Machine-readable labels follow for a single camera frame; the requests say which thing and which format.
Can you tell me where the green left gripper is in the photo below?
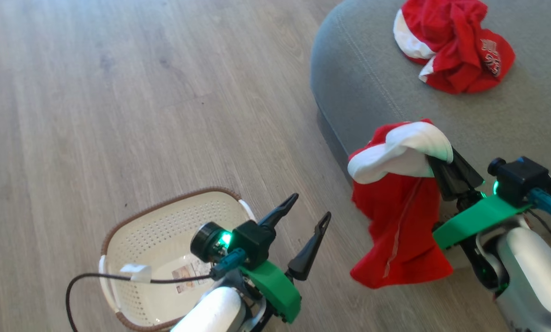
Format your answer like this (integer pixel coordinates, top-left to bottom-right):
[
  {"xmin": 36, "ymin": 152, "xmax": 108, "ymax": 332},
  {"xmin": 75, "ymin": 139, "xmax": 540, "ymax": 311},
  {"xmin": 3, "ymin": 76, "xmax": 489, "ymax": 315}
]
[{"xmin": 241, "ymin": 193, "xmax": 331, "ymax": 323}]

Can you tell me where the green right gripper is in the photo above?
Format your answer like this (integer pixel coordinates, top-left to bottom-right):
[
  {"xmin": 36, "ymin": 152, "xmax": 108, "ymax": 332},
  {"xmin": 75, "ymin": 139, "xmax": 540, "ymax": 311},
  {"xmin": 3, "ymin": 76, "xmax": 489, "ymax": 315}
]
[{"xmin": 425, "ymin": 148, "xmax": 533, "ymax": 252}]

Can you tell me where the red shorts white waistband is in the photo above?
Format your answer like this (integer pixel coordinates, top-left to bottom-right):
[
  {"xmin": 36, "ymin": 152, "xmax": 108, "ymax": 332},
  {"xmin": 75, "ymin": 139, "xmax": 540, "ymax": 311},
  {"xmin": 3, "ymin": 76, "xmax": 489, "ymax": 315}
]
[{"xmin": 348, "ymin": 119, "xmax": 455, "ymax": 290}]

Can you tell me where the red basketball jersey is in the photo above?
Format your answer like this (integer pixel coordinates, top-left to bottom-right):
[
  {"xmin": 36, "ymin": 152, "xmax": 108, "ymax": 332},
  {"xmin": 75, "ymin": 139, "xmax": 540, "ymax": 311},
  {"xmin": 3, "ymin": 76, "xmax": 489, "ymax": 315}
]
[{"xmin": 393, "ymin": 0, "xmax": 516, "ymax": 95}]

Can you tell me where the grey fabric sofa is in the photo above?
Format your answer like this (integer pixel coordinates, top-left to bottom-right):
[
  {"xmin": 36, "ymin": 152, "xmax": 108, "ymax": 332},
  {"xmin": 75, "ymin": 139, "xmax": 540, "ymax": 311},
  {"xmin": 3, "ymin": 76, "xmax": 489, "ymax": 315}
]
[{"xmin": 310, "ymin": 0, "xmax": 551, "ymax": 270}]

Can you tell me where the paper label sticker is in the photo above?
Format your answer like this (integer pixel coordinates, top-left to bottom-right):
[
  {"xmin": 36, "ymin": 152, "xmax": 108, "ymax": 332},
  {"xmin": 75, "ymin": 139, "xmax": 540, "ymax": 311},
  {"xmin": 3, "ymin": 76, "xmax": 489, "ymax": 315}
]
[{"xmin": 172, "ymin": 262, "xmax": 212, "ymax": 294}]

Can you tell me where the white laundry basket brown rim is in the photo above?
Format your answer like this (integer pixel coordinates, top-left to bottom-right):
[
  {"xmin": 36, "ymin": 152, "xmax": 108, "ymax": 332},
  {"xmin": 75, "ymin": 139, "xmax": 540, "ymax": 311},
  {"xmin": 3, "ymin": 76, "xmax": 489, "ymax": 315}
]
[{"xmin": 99, "ymin": 187, "xmax": 258, "ymax": 332}]

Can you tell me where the white tape tag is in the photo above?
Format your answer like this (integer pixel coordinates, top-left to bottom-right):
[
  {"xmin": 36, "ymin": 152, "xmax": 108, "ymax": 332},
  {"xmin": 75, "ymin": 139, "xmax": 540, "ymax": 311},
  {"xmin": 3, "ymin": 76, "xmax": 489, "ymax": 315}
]
[{"xmin": 120, "ymin": 263, "xmax": 152, "ymax": 284}]

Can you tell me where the teal left camera connector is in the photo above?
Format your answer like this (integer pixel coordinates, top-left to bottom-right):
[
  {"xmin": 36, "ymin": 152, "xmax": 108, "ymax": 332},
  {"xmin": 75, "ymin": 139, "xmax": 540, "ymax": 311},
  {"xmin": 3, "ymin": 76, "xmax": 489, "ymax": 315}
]
[{"xmin": 210, "ymin": 248, "xmax": 247, "ymax": 280}]

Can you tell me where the teal camera connector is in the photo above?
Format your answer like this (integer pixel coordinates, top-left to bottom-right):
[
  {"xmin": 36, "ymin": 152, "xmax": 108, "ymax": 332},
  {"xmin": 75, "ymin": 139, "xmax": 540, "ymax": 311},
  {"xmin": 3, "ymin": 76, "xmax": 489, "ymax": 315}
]
[
  {"xmin": 528, "ymin": 188, "xmax": 551, "ymax": 225},
  {"xmin": 210, "ymin": 248, "xmax": 247, "ymax": 280}
]

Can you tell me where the teal right camera connector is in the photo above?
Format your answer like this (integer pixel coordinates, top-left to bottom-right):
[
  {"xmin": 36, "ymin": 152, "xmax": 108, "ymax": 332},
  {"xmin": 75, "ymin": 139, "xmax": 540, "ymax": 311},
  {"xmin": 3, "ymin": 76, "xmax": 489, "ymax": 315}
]
[{"xmin": 528, "ymin": 188, "xmax": 551, "ymax": 225}]

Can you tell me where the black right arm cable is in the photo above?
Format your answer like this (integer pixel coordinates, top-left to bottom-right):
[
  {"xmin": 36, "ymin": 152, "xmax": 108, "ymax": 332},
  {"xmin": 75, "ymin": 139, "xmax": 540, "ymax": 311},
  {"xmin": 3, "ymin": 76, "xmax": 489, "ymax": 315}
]
[{"xmin": 528, "ymin": 210, "xmax": 551, "ymax": 254}]

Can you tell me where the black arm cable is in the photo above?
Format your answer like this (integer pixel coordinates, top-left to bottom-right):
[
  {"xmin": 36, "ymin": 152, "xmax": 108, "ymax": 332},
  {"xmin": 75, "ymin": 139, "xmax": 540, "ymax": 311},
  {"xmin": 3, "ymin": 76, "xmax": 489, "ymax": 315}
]
[
  {"xmin": 528, "ymin": 210, "xmax": 551, "ymax": 254},
  {"xmin": 66, "ymin": 272, "xmax": 216, "ymax": 332}
]

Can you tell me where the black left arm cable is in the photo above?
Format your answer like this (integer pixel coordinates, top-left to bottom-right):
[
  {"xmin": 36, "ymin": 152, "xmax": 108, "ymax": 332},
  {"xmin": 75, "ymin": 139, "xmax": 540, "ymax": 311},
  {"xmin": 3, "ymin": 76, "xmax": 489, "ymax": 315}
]
[{"xmin": 66, "ymin": 272, "xmax": 216, "ymax": 332}]

